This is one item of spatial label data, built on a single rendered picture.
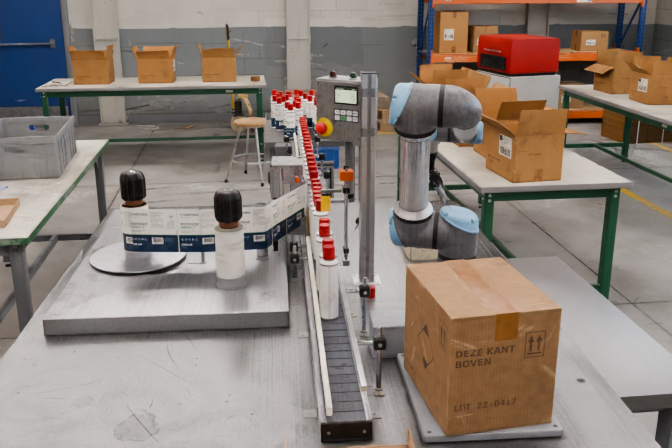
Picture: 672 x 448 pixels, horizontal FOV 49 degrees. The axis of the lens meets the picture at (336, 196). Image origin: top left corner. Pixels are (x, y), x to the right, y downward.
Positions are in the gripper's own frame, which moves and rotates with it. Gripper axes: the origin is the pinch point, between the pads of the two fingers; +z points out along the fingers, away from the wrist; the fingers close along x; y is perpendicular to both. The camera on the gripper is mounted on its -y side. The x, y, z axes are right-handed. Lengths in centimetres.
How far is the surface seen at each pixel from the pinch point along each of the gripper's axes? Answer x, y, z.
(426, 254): -0.3, 8.4, 15.3
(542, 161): 87, -105, 14
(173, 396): -80, 87, 16
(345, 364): -39, 86, 11
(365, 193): -24.9, 25.3, -12.9
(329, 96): -35, 18, -42
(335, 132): -33.6, 19.3, -31.1
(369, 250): -23.4, 25.8, 5.9
